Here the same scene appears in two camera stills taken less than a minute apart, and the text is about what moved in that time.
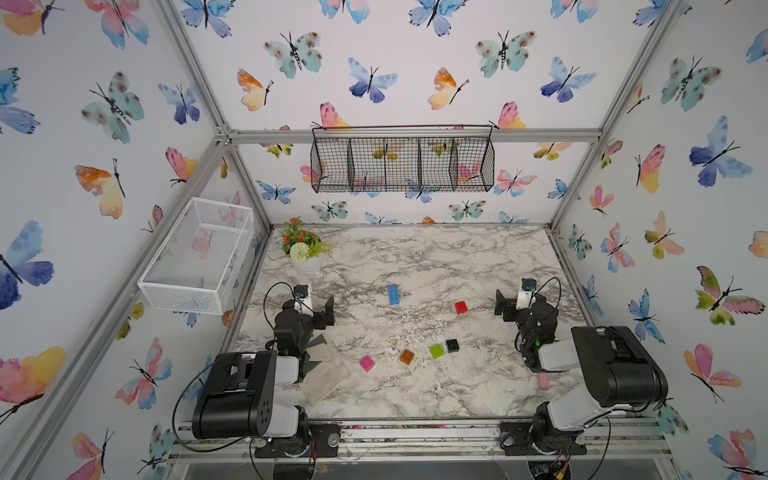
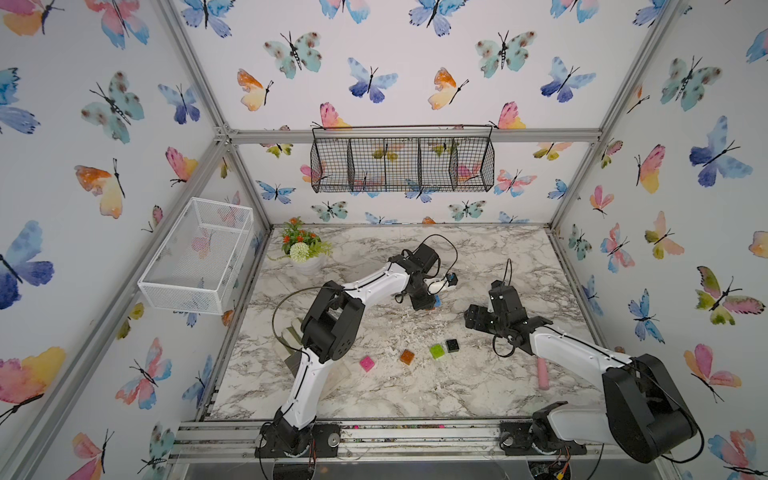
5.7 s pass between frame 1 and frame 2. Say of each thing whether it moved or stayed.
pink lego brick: stayed
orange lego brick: stayed
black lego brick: stayed
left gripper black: moved
